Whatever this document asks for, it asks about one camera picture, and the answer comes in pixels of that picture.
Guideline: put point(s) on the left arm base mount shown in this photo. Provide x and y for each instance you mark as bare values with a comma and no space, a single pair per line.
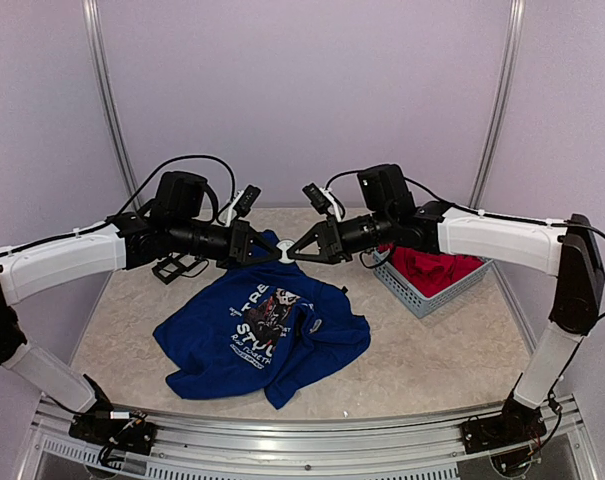
123,430

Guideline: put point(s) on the red garment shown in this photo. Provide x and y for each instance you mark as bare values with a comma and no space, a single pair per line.
432,273

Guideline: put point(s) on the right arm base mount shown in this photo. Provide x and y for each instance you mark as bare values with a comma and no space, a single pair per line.
513,424

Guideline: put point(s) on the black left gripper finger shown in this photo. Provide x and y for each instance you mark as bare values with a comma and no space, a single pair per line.
264,244
251,258

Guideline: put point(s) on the left aluminium corner post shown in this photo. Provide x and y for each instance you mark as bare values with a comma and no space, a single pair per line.
99,60

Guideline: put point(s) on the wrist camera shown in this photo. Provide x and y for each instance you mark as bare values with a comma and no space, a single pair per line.
323,201
240,205

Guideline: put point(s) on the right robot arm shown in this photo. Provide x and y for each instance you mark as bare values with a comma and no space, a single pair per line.
565,250

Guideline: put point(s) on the light blue perforated basket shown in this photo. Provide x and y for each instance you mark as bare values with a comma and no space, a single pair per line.
415,301

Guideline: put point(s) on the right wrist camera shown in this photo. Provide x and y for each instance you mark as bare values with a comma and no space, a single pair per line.
323,201

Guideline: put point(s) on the aluminium corner post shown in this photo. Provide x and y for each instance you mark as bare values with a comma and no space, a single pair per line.
99,60
500,102

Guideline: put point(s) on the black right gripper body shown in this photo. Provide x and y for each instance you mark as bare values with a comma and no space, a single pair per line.
334,239

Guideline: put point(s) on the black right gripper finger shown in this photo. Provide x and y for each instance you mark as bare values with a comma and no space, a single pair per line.
320,258
307,244

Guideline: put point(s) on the blue printed t-shirt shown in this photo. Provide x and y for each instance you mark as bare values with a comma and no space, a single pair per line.
267,327

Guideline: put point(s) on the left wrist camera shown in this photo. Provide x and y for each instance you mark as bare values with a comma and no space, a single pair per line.
240,205

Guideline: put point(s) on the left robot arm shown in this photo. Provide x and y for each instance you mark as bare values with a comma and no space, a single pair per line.
167,225

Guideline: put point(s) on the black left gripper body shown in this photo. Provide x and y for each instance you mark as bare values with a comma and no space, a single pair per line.
240,228

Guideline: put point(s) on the right aluminium corner post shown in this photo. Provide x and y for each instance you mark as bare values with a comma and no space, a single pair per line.
500,102

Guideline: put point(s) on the aluminium front rail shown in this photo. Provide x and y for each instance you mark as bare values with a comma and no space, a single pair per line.
426,446

